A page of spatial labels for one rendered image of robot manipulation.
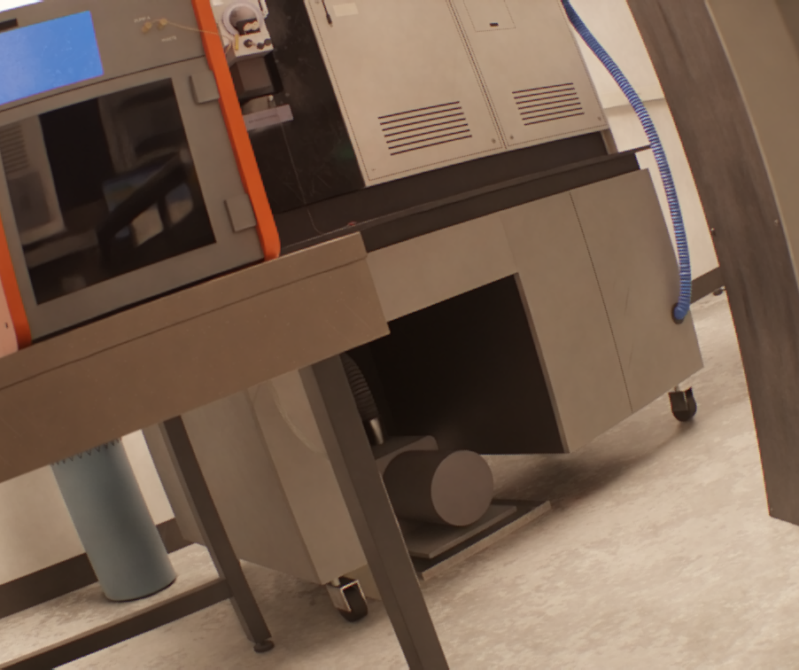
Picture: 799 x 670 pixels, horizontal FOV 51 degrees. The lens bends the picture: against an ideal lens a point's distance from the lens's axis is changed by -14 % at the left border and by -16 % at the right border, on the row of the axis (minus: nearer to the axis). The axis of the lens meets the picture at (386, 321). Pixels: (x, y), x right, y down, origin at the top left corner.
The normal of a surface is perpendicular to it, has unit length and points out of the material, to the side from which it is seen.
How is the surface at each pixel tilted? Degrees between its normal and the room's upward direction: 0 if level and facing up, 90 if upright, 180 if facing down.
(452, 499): 90
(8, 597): 90
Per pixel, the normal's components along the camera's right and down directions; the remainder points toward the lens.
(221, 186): 0.53, -0.11
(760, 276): -0.93, 0.32
